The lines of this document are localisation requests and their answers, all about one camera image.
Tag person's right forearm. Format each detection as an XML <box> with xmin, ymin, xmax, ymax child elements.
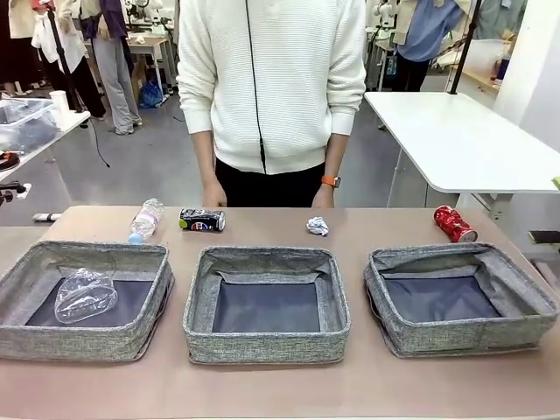
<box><xmin>190</xmin><ymin>129</ymin><xmax>218</xmax><ymax>185</ymax></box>

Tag person in white sweater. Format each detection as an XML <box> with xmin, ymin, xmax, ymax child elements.
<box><xmin>175</xmin><ymin>0</ymin><xmax>368</xmax><ymax>175</ymax></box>

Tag person's right hand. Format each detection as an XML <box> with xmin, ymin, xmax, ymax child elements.
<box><xmin>201</xmin><ymin>179</ymin><xmax>228</xmax><ymax>208</ymax></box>

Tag clear plastic water bottle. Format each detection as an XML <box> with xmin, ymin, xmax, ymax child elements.
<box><xmin>128</xmin><ymin>198</ymin><xmax>165</xmax><ymax>244</ymax></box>

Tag blue plastic bag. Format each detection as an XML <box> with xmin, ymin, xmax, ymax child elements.
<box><xmin>138</xmin><ymin>80</ymin><xmax>165</xmax><ymax>109</ymax></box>

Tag crushed clear plastic cup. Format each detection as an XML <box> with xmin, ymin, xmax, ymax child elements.
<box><xmin>53</xmin><ymin>267</ymin><xmax>119</xmax><ymax>325</ymax></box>

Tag wooden background table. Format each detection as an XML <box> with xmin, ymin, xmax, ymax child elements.
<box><xmin>126</xmin><ymin>37</ymin><xmax>172</xmax><ymax>95</ymax></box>

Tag white paper ball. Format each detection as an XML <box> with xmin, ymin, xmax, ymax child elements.
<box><xmin>305</xmin><ymin>216</ymin><xmax>330</xmax><ymax>237</ymax></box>

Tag background person grey trousers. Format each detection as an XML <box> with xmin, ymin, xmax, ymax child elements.
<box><xmin>80</xmin><ymin>0</ymin><xmax>144</xmax><ymax>136</ymax></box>

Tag black stand pole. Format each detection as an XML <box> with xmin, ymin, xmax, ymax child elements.
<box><xmin>449</xmin><ymin>0</ymin><xmax>483</xmax><ymax>96</ymax></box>

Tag background person black clothes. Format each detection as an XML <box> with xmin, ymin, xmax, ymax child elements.
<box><xmin>0</xmin><ymin>0</ymin><xmax>36</xmax><ymax>95</ymax></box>

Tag person's left forearm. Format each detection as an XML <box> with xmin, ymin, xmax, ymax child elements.
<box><xmin>324</xmin><ymin>130</ymin><xmax>347</xmax><ymax>180</ymax></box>

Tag translucent plastic container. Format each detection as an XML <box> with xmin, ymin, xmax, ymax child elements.
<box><xmin>462</xmin><ymin>38</ymin><xmax>517</xmax><ymax>82</ymax></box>

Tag person's left hand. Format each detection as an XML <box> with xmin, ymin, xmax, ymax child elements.
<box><xmin>311</xmin><ymin>184</ymin><xmax>336</xmax><ymax>209</ymax></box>

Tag large white table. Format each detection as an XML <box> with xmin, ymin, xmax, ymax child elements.
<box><xmin>363</xmin><ymin>90</ymin><xmax>560</xmax><ymax>220</ymax></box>

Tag black trousers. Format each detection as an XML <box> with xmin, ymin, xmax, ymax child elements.
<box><xmin>214</xmin><ymin>157</ymin><xmax>327</xmax><ymax>208</ymax></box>

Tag black clamp mount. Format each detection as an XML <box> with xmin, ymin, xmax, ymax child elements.
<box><xmin>0</xmin><ymin>181</ymin><xmax>32</xmax><ymax>205</ymax></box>

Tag background person green shirt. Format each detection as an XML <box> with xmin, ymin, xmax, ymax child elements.
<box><xmin>474</xmin><ymin>0</ymin><xmax>529</xmax><ymax>43</ymax></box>

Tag thin black microphone cable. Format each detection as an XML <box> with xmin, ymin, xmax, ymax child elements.
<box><xmin>244</xmin><ymin>0</ymin><xmax>269</xmax><ymax>175</ymax></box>

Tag crushed black soda can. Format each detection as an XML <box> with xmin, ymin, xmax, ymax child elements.
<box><xmin>178</xmin><ymin>207</ymin><xmax>227</xmax><ymax>232</ymax></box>

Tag black tripod pole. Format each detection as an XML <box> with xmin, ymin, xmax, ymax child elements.
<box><xmin>43</xmin><ymin>6</ymin><xmax>85</xmax><ymax>114</ymax></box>

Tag small white side table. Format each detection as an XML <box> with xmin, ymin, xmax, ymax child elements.
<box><xmin>0</xmin><ymin>98</ymin><xmax>92</xmax><ymax>183</ymax></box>

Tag grey fabric basket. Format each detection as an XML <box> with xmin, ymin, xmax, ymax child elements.
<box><xmin>0</xmin><ymin>239</ymin><xmax>176</xmax><ymax>363</ymax></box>
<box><xmin>182</xmin><ymin>245</ymin><xmax>352</xmax><ymax>365</ymax></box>
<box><xmin>362</xmin><ymin>242</ymin><xmax>560</xmax><ymax>359</ymax></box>

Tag background person white top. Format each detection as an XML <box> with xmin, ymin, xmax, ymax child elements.
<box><xmin>31</xmin><ymin>0</ymin><xmax>107</xmax><ymax>120</ymax></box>

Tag white paper cup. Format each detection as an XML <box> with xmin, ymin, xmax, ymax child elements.
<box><xmin>48</xmin><ymin>90</ymin><xmax>71</xmax><ymax>114</ymax></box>

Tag background person blue shirt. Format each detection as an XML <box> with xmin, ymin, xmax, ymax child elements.
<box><xmin>393</xmin><ymin>0</ymin><xmax>466</xmax><ymax>93</ymax></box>

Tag black hanging cable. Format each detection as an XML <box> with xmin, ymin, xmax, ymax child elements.
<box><xmin>88</xmin><ymin>116</ymin><xmax>111</xmax><ymax>170</ymax></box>

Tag orange black round object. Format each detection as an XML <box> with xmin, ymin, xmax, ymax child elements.
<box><xmin>0</xmin><ymin>148</ymin><xmax>21</xmax><ymax>172</ymax></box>

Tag clear plastic storage bin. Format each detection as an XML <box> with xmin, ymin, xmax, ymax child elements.
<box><xmin>0</xmin><ymin>98</ymin><xmax>60</xmax><ymax>154</ymax></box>

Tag crushed red soda can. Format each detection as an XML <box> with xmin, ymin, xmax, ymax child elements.
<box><xmin>433</xmin><ymin>204</ymin><xmax>479</xmax><ymax>243</ymax></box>

